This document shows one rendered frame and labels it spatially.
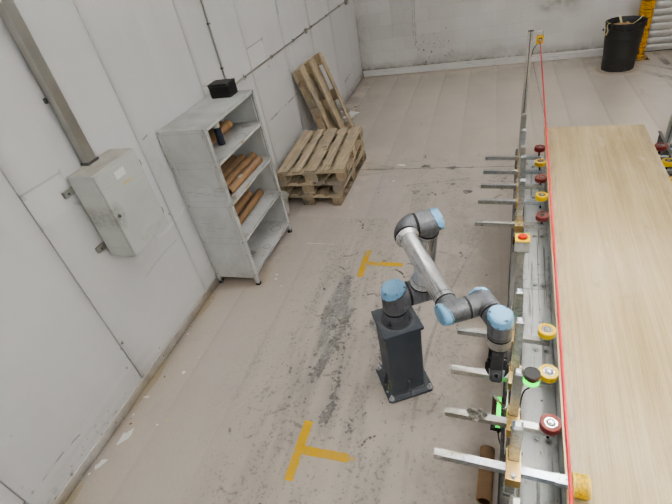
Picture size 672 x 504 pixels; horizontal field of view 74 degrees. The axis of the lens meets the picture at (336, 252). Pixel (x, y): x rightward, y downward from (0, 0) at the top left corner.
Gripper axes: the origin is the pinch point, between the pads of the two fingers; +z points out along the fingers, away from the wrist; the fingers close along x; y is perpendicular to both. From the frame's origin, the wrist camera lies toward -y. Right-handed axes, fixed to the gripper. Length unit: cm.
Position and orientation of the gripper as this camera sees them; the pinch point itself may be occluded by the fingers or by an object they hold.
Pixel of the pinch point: (495, 380)
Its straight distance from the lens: 200.2
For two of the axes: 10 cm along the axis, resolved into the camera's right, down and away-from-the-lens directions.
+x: -9.3, -0.7, 3.5
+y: 3.2, -6.1, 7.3
